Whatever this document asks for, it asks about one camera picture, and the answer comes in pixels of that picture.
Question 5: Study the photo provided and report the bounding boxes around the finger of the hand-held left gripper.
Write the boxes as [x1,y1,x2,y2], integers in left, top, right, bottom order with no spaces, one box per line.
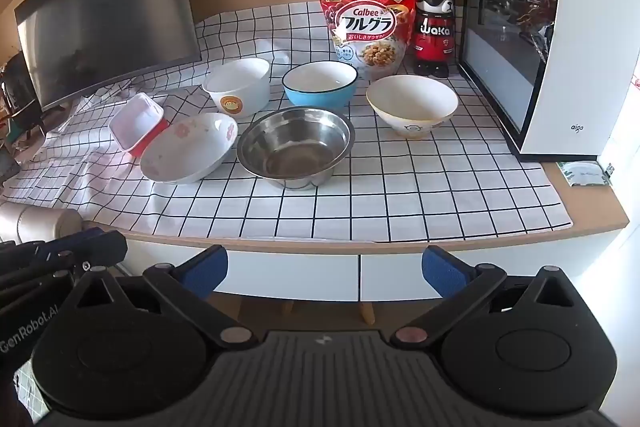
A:
[47,229,129,270]

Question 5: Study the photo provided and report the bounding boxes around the black curved monitor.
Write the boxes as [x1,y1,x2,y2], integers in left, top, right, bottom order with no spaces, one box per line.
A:
[14,0,203,112]

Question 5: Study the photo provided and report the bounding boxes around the white checked tablecloth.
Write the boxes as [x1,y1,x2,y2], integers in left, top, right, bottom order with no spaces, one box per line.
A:
[0,2,573,243]

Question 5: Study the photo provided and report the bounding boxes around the red cereal bag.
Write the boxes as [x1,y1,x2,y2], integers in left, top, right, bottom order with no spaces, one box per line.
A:
[315,0,417,82]

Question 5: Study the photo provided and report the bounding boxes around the red panda bottle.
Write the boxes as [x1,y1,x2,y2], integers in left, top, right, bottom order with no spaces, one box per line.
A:
[411,0,457,78]

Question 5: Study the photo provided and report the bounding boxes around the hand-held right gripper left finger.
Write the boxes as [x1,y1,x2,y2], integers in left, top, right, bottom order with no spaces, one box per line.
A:
[75,244,258,350]

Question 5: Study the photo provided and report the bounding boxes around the white floral bowl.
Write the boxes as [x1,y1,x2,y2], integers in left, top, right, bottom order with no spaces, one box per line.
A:
[140,113,238,185]

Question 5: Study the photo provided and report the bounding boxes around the white computer case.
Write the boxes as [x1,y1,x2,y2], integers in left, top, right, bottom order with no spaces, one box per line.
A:
[459,0,640,162]

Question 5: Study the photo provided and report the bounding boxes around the silver cylinder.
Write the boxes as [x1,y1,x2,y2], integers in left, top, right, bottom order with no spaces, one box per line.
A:
[0,204,83,244]

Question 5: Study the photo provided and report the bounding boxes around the dark cluttered desk items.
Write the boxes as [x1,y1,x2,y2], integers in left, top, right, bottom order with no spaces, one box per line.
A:
[0,52,48,184]

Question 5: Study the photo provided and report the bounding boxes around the stainless steel bowl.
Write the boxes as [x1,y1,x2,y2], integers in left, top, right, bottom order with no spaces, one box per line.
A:
[236,107,356,191]

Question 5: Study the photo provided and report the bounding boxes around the white bowl with orange logo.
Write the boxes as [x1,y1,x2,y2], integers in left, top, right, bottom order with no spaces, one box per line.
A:
[202,58,271,118]

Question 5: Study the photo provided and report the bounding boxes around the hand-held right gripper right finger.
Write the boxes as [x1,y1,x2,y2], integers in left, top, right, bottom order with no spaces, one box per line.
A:
[390,244,576,350]

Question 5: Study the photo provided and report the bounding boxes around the red and white rectangular dish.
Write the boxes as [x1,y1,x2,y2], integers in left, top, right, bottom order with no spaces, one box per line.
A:
[109,92,171,158]

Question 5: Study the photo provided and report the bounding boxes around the green and white packet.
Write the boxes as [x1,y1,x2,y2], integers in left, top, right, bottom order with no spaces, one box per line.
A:
[556,161,613,188]

